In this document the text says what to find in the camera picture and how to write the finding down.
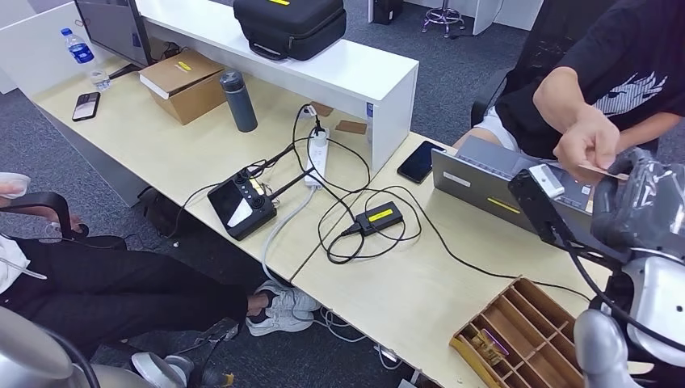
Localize person's right hand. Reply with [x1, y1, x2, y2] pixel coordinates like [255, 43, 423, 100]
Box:
[552, 104, 622, 186]

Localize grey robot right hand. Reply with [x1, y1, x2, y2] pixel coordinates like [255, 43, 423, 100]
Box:
[590, 147, 685, 261]

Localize gold room key cards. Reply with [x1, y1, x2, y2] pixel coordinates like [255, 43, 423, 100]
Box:
[469, 327, 510, 368]

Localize seated person in black trousers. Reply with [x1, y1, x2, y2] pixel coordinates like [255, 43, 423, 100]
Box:
[0, 172, 269, 360]

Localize grey laptop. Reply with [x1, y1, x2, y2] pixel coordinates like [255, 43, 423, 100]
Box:
[431, 134, 606, 237]

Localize white cabinet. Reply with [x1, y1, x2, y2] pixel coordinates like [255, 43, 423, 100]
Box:
[405, 0, 544, 36]

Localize wooden compartment tray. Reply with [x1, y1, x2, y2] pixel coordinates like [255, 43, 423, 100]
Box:
[449, 276, 595, 388]

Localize chrome stool base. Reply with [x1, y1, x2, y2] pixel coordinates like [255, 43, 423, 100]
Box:
[421, 0, 467, 39]

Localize black adapter with yellow label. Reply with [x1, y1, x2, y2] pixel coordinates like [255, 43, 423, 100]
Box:
[355, 200, 405, 237]

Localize black computer tower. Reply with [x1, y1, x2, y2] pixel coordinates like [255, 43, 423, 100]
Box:
[372, 0, 405, 26]

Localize white desk shelf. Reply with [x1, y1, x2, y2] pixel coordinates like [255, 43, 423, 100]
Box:
[134, 0, 420, 174]

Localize white power strip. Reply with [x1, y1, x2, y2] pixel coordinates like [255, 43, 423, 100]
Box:
[305, 128, 330, 189]

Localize black carry case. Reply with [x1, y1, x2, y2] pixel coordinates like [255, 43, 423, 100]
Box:
[233, 0, 348, 61]

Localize grey thermos bottle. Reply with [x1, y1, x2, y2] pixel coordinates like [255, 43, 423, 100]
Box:
[219, 70, 259, 133]

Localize black remote controller with screen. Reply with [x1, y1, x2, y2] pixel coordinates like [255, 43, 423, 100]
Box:
[206, 143, 317, 242]

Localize cardboard box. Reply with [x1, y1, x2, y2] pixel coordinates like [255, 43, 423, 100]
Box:
[138, 48, 228, 126]

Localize black chair base leg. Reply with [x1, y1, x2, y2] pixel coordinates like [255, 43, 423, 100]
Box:
[179, 317, 239, 355]

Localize black bag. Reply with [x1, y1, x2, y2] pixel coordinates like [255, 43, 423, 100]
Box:
[137, 186, 208, 238]

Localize black monitor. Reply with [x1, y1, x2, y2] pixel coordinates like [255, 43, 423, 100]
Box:
[74, 0, 154, 80]

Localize black smartphone with reflective screen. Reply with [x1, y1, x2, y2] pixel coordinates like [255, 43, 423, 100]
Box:
[71, 91, 101, 123]

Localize clear water bottle blue label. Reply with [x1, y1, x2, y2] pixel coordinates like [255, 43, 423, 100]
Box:
[60, 27, 111, 91]

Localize black office chair armrest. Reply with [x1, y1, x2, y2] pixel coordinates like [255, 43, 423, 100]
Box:
[0, 192, 128, 251]

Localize white desk partition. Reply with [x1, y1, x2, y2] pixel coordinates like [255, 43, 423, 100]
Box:
[0, 0, 91, 99]

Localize pale and black wrist camera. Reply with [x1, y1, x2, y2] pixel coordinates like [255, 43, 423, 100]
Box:
[506, 163, 632, 264]

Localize long black cable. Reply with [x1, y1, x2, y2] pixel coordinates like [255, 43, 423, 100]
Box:
[369, 186, 592, 302]

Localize looped black adapter cable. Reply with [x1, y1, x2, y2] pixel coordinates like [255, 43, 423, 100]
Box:
[291, 104, 424, 266]

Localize pale grey power strip cable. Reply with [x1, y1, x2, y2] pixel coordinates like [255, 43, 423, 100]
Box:
[261, 187, 319, 284]

